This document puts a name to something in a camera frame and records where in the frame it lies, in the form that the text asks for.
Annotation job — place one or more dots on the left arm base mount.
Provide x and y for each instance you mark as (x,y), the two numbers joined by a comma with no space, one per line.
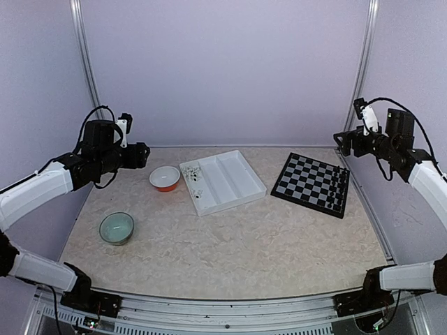
(94,302)

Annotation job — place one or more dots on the left aluminium frame post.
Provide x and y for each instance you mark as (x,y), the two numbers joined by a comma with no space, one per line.
(79,27)

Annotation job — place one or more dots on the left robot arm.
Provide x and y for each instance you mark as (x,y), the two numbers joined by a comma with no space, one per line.
(101,149)

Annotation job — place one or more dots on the orange white bowl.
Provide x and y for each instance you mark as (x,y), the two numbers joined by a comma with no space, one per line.
(165,178)

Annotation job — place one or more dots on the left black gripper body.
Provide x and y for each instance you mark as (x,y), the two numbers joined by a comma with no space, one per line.
(135,160)

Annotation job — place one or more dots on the right aluminium frame post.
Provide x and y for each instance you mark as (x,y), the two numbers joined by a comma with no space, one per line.
(366,49)

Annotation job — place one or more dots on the black white chess board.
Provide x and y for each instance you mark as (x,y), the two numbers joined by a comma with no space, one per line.
(305,181)

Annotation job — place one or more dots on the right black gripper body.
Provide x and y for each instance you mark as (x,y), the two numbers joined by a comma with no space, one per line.
(362,149)

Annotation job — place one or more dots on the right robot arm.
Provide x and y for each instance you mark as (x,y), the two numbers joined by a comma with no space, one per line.
(417,168)

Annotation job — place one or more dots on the row of black chess pieces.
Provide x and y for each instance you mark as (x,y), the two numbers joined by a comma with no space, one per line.
(338,189)

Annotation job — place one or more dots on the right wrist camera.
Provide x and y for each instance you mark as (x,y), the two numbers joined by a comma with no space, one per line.
(366,114)

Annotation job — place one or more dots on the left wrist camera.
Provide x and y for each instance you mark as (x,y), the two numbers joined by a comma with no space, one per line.
(124,123)

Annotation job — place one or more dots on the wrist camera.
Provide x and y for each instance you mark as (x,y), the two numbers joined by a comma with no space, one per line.
(124,123)
(366,114)

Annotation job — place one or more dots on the front aluminium rail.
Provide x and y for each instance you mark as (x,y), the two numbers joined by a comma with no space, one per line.
(139,314)

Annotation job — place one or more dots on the green glass bowl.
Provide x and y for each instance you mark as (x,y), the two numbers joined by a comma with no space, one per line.
(117,228)

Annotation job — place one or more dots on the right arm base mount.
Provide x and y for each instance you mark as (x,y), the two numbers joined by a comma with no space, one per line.
(356,302)

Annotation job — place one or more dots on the aluminium frame post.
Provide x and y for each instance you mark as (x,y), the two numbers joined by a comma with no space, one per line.
(366,49)
(79,27)

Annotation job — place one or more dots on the white divided plastic tray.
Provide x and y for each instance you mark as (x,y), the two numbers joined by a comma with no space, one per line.
(228,181)

